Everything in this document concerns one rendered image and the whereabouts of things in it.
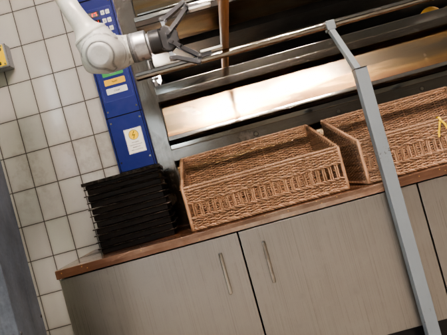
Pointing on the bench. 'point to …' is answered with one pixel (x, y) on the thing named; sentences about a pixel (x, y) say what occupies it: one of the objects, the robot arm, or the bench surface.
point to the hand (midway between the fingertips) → (213, 26)
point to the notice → (135, 140)
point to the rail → (165, 11)
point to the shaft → (223, 28)
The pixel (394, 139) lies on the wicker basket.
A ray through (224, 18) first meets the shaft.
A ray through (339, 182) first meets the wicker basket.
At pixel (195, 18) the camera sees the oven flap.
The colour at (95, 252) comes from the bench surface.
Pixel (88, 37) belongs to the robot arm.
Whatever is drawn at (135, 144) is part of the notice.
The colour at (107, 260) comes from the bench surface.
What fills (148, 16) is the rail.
